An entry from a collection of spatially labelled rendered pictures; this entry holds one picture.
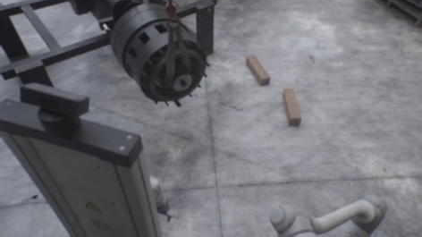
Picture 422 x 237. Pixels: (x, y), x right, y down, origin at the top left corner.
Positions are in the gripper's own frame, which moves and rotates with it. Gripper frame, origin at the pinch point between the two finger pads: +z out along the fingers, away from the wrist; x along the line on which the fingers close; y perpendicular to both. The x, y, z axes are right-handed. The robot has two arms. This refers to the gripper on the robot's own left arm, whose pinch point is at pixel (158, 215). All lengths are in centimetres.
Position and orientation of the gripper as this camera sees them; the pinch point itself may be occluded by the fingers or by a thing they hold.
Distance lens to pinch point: 219.7
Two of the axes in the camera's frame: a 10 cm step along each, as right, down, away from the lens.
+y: 3.3, -6.7, 6.7
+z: -0.1, 7.0, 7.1
